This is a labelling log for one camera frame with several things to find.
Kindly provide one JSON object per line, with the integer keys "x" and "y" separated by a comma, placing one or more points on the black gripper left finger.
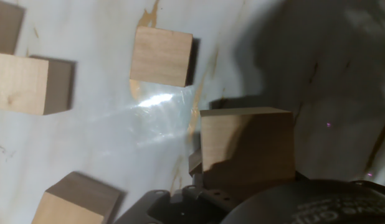
{"x": 180, "y": 207}

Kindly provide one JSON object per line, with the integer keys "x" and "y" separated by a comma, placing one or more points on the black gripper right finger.
{"x": 301, "y": 175}

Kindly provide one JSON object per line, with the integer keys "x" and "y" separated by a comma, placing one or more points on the white marble pattern mat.
{"x": 102, "y": 140}

